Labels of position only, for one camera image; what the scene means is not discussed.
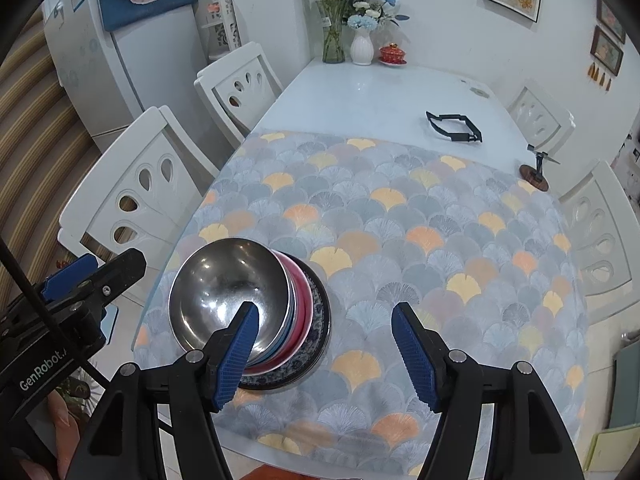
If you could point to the glass vase with green stems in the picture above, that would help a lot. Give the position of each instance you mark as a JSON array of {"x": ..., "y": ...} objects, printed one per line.
[{"x": 332, "y": 35}]

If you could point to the striped beige curtain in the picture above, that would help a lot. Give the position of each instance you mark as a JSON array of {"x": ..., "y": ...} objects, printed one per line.
[{"x": 35, "y": 170}]

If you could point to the black folding frame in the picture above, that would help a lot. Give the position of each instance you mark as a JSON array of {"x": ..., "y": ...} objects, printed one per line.
[{"x": 467, "y": 130}]

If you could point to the large blue patterned plate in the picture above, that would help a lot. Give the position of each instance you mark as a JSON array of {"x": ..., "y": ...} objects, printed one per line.
[{"x": 317, "y": 325}]

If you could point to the white vase with flowers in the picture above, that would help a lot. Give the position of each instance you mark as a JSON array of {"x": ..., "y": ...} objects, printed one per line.
[{"x": 361, "y": 45}]

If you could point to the red steel bowl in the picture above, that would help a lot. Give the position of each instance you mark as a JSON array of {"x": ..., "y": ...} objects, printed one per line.
[{"x": 296, "y": 285}]

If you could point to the scallop patterned table mat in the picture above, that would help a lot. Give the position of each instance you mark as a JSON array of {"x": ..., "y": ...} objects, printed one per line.
[{"x": 400, "y": 240}]

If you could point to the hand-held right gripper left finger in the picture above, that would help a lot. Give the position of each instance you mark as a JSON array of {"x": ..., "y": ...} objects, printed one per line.
[{"x": 237, "y": 355}]

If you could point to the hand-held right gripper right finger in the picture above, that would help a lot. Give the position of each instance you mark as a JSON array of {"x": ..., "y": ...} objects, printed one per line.
[{"x": 415, "y": 355}]

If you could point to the blue steel bowl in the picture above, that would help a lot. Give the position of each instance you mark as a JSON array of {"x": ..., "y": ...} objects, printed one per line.
[{"x": 225, "y": 290}]

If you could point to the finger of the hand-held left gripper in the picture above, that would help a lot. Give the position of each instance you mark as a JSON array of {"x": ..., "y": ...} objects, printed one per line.
[
  {"x": 67, "y": 275},
  {"x": 117, "y": 272}
]

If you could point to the small framed picture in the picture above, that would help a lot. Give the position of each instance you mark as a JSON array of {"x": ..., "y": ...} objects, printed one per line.
[
  {"x": 606, "y": 51},
  {"x": 611, "y": 20}
]

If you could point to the white dining chair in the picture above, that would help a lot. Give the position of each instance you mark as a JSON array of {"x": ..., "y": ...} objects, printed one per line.
[
  {"x": 605, "y": 230},
  {"x": 240, "y": 85},
  {"x": 135, "y": 180},
  {"x": 542, "y": 110}
]

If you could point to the hanging tassel ornament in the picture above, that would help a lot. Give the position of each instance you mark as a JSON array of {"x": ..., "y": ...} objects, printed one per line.
[{"x": 600, "y": 76}]

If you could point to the white corner shelf rack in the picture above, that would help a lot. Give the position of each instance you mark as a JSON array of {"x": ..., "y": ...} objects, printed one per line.
[{"x": 222, "y": 25}]

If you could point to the small stand with wooden base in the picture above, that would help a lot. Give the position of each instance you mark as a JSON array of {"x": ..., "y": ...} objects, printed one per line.
[{"x": 535, "y": 175}]

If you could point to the red lidded teacup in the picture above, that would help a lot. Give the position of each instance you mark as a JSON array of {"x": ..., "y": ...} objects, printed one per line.
[{"x": 392, "y": 54}]

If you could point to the green flat panels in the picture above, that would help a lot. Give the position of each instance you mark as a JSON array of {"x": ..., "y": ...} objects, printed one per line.
[{"x": 622, "y": 400}]

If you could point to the pink dotted bowl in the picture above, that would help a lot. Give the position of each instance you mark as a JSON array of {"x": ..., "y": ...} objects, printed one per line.
[{"x": 302, "y": 320}]

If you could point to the white refrigerator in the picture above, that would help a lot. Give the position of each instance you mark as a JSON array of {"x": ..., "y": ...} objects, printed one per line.
[{"x": 130, "y": 70}]

